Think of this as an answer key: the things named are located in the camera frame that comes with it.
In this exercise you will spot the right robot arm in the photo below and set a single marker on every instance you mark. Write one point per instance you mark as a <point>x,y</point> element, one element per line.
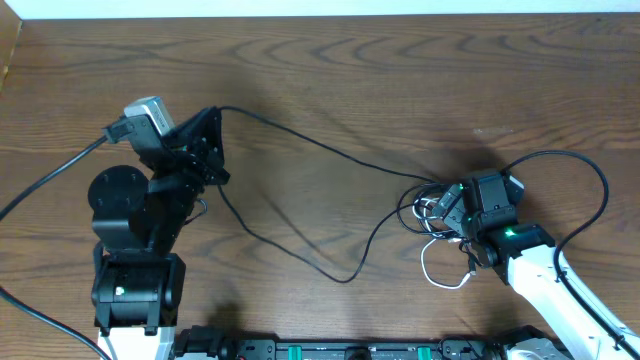
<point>481,210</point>

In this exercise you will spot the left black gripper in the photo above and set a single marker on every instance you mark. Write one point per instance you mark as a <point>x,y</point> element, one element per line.
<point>196,146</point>

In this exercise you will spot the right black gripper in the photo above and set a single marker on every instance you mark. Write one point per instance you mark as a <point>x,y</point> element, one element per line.
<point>452,217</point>

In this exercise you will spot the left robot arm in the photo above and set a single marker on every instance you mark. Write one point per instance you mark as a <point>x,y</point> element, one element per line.
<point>139,280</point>

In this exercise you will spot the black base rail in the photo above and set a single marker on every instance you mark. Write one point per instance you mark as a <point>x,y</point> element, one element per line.
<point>210,343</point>

